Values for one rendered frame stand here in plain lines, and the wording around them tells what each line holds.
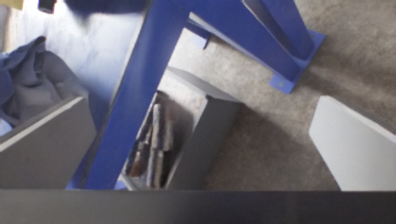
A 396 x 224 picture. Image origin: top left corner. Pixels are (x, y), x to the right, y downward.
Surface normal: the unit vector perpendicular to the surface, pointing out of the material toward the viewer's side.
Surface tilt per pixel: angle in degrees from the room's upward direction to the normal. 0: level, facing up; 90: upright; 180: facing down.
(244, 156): 0
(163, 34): 90
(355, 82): 0
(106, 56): 0
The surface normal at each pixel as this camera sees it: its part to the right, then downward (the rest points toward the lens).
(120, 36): -0.59, -0.04
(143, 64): 0.67, 0.52
